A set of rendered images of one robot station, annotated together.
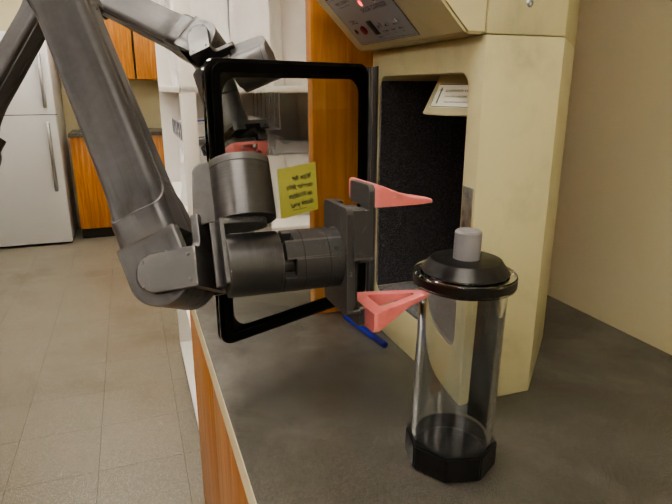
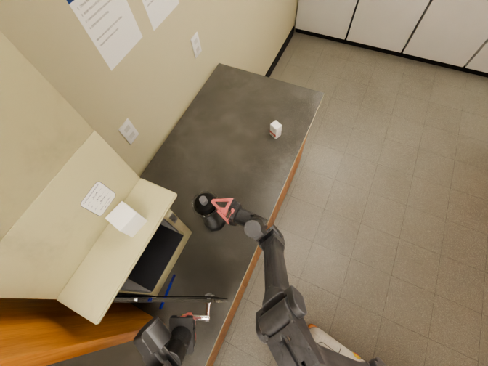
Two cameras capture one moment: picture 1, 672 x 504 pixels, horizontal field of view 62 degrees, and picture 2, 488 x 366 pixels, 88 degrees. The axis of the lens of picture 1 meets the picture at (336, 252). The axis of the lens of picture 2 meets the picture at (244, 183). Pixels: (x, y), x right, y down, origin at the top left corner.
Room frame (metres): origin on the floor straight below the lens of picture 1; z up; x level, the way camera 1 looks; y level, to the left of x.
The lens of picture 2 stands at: (0.67, 0.26, 2.09)
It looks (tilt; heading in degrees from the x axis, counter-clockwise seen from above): 64 degrees down; 232
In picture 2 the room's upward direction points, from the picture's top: 8 degrees counter-clockwise
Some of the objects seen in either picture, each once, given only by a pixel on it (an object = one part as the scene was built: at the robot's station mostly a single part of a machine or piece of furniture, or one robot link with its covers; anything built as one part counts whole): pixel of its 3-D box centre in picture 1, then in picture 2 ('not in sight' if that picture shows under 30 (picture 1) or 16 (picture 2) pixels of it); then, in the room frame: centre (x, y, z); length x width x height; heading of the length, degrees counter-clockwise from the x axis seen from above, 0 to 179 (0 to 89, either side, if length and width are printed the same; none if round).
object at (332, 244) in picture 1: (316, 257); (242, 217); (0.51, 0.02, 1.20); 0.07 x 0.07 x 0.10; 20
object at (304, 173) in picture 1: (297, 197); (176, 301); (0.86, 0.06, 1.19); 0.30 x 0.01 x 0.40; 134
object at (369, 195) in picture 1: (386, 216); (224, 206); (0.53, -0.05, 1.23); 0.09 x 0.07 x 0.07; 110
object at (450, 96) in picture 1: (485, 94); not in sight; (0.84, -0.22, 1.34); 0.18 x 0.18 x 0.05
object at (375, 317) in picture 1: (384, 285); (226, 212); (0.53, -0.05, 1.16); 0.09 x 0.07 x 0.07; 110
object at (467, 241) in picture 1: (466, 260); (204, 202); (0.56, -0.14, 1.18); 0.09 x 0.09 x 0.07
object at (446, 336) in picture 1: (456, 362); (210, 212); (0.56, -0.13, 1.06); 0.11 x 0.11 x 0.21
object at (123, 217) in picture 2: not in sight; (127, 219); (0.76, -0.08, 1.54); 0.05 x 0.05 x 0.06; 8
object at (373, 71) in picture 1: (369, 186); (129, 298); (0.96, -0.06, 1.19); 0.03 x 0.02 x 0.39; 20
